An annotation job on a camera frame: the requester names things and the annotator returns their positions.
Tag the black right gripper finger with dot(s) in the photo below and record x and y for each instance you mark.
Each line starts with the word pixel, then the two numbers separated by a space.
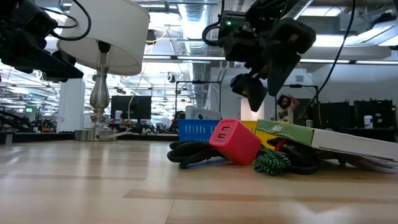
pixel 281 73
pixel 256 96

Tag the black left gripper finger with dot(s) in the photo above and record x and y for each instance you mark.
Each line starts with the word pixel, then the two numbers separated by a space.
pixel 65 58
pixel 53 70

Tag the pink USB wall charger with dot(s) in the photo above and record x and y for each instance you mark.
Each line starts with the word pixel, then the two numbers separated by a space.
pixel 236 144

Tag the white printed product box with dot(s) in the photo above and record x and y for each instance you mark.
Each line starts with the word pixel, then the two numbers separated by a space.
pixel 205 112

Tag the green white acer box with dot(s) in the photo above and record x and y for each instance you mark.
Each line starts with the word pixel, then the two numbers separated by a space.
pixel 342 141

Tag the yellow slotted basket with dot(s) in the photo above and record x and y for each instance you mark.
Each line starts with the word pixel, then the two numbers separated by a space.
pixel 251 126

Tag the person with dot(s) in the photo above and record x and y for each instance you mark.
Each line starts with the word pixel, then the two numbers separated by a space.
pixel 286 109

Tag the white shade silver table lamp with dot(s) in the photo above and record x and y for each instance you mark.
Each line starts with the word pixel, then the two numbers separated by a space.
pixel 112 34

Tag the small blue slotted basket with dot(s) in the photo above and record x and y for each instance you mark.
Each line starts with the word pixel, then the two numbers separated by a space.
pixel 196 130

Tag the white canister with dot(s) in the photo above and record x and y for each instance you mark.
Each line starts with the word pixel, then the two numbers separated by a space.
pixel 118 115
pixel 368 122

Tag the black computer monitor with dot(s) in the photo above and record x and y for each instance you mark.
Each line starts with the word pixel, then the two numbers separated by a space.
pixel 140 107

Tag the black partition cabinets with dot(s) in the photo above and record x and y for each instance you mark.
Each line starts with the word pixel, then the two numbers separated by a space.
pixel 384 121

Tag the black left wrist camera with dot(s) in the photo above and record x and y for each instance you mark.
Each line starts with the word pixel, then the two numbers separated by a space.
pixel 38 25

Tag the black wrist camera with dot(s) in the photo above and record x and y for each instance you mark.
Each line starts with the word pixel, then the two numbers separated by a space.
pixel 38 25
pixel 233 26

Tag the black rig stand frame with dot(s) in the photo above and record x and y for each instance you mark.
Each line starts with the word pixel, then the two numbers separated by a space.
pixel 306 86

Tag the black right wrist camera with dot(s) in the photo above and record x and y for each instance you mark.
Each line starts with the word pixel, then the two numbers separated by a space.
pixel 233 26

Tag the black aluminium table frame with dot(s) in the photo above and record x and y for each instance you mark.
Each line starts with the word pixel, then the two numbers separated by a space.
pixel 37 137

